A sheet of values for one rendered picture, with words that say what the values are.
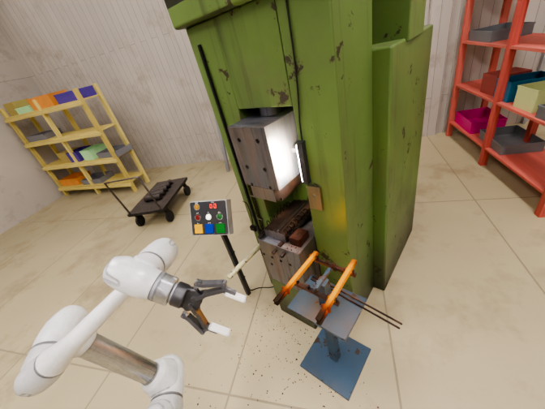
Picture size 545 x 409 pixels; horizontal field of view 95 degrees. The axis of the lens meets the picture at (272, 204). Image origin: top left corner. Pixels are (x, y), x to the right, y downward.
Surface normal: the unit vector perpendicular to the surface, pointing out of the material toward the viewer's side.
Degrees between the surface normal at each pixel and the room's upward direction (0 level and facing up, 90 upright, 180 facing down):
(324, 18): 90
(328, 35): 90
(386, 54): 90
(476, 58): 90
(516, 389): 0
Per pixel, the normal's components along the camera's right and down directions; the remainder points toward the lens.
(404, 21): -0.60, 0.55
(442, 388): -0.22, -0.82
